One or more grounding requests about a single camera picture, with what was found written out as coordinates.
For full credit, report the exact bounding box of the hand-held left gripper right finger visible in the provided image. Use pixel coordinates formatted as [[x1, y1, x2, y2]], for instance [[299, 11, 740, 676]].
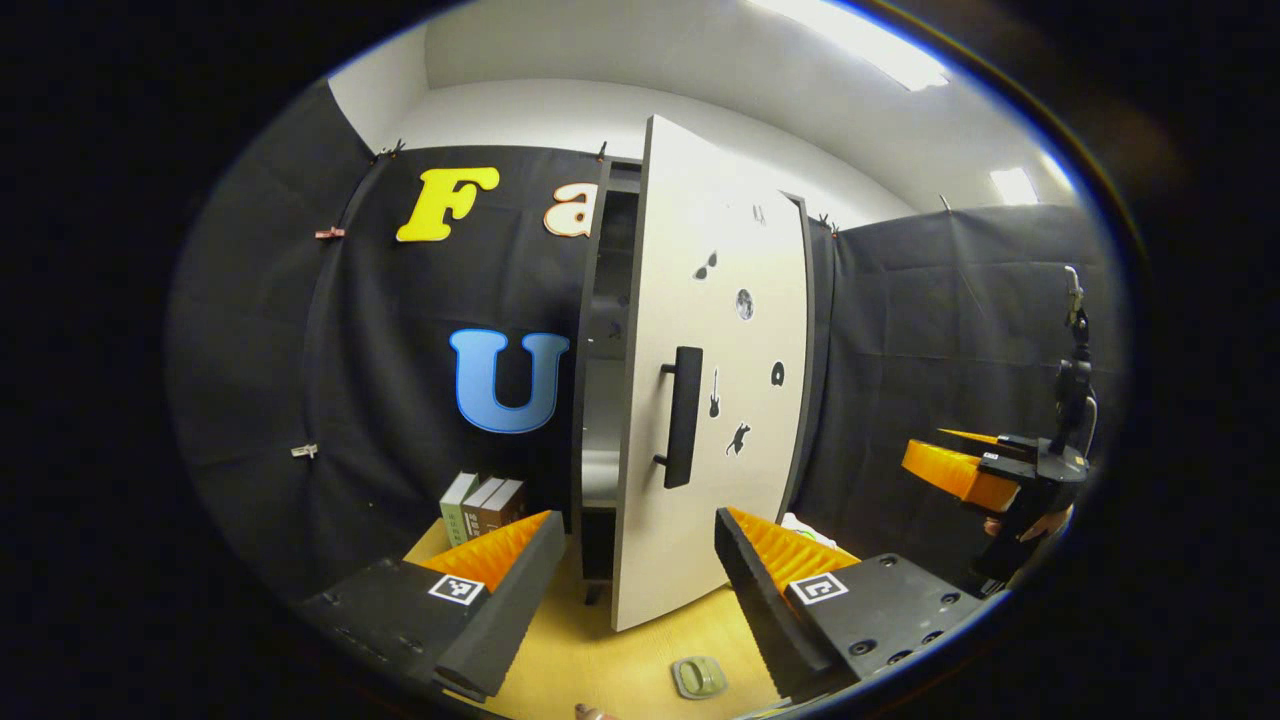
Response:
[[714, 506, 991, 701]]

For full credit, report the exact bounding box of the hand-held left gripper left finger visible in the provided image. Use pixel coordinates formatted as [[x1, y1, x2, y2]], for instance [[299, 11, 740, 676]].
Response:
[[300, 510, 567, 701]]

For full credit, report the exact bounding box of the black door handle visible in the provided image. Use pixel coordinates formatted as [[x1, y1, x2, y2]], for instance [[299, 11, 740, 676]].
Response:
[[653, 346, 704, 490]]

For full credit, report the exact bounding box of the brown book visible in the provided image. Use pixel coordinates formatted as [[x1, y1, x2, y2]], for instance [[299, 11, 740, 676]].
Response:
[[462, 477, 504, 541], [480, 480, 528, 533]]

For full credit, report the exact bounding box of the small ceiling light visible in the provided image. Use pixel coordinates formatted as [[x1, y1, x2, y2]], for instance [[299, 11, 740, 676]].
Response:
[[990, 167, 1041, 206]]

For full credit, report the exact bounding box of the black backdrop cloth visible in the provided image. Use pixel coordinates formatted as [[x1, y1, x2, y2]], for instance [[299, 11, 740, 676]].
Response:
[[165, 80, 1131, 601]]

